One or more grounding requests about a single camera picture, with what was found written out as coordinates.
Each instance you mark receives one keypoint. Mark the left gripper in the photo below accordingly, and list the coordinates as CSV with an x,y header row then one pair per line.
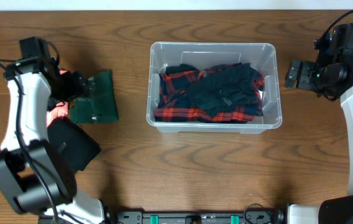
x,y
73,89

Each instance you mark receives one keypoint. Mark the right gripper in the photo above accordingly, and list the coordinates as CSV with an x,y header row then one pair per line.
x,y
309,68

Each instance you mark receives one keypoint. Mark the pink garment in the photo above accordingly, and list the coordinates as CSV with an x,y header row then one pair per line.
x,y
60,111

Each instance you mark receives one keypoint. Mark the dark green garment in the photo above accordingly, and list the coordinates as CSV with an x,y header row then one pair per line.
x,y
98,105

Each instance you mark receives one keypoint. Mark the dark navy taped garment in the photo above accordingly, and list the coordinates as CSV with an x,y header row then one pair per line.
x,y
233,89

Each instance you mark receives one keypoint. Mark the red plaid flannel shirt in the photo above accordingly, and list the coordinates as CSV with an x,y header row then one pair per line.
x,y
174,105

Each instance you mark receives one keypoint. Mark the large black garment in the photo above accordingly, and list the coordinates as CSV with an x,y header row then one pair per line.
x,y
180,68

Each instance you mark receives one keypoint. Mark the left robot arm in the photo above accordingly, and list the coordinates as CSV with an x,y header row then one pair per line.
x,y
34,177

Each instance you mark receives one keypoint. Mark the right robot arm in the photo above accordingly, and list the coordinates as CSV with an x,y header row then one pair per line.
x,y
330,76

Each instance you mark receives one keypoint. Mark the clear plastic storage bin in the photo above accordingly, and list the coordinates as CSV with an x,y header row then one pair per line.
x,y
260,56

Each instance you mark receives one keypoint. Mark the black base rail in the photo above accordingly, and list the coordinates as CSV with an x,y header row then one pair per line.
x,y
253,214

